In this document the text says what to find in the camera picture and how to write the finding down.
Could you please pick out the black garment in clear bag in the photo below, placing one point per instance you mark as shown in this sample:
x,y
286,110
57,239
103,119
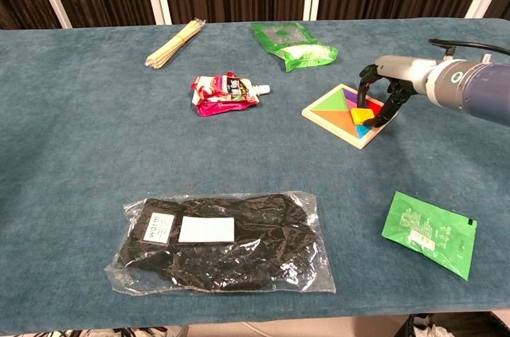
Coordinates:
x,y
239,257

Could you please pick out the red drink pouch with spout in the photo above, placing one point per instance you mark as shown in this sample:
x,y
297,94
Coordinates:
x,y
223,94

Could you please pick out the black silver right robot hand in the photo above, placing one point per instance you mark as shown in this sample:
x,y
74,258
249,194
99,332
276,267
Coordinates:
x,y
402,72

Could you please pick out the bundle of wooden chopsticks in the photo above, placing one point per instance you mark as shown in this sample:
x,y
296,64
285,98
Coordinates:
x,y
171,48

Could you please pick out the teal table cloth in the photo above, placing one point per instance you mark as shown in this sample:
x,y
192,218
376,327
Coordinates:
x,y
119,146

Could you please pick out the yellow block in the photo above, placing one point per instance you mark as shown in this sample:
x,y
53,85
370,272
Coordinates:
x,y
362,115

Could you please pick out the small green sachet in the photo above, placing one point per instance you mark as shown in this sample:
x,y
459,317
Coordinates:
x,y
430,233

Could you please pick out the wooden tangram puzzle tray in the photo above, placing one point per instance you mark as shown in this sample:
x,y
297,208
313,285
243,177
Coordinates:
x,y
330,114

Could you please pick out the blue silver right robot arm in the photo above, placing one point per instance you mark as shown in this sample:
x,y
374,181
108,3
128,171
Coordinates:
x,y
478,90

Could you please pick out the large green snack package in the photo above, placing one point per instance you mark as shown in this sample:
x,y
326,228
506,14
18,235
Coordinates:
x,y
303,54

